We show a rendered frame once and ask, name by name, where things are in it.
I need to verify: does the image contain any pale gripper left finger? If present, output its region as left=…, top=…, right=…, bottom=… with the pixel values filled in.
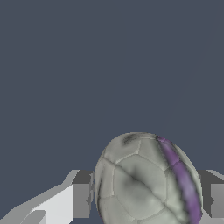
left=0, top=169, right=95, bottom=224

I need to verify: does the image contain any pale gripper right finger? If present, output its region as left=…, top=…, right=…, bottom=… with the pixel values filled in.
left=197, top=169, right=224, bottom=224

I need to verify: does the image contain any grey ball with purple stripe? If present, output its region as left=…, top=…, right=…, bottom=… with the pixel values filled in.
left=93, top=131, right=204, bottom=224

